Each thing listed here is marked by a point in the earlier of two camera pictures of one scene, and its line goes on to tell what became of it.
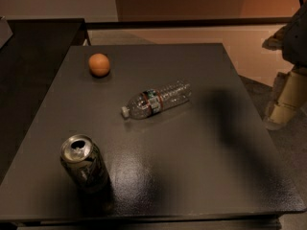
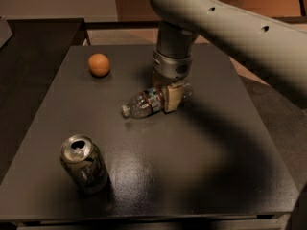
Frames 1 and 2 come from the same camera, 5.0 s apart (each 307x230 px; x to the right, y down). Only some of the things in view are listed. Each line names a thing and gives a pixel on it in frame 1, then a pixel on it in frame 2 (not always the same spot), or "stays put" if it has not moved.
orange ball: [99, 64] stays put
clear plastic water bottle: [153, 101] stays put
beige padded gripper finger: [293, 95] to [173, 95]
